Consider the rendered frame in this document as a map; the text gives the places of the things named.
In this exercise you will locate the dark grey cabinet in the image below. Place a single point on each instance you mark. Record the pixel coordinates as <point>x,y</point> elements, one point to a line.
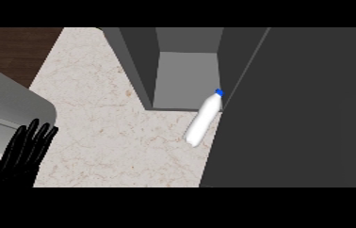
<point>185,78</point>

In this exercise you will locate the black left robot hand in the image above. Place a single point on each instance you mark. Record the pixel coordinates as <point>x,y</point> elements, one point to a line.
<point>23,156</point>

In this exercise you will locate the grey metal sink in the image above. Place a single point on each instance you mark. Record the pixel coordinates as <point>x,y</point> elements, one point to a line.
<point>21,106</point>

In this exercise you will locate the dark grey cabinet door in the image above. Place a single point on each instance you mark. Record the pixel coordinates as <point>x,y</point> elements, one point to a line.
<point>287,112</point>

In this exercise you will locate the white water bottle blue cap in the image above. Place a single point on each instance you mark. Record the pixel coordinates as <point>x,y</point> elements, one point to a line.
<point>204,120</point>

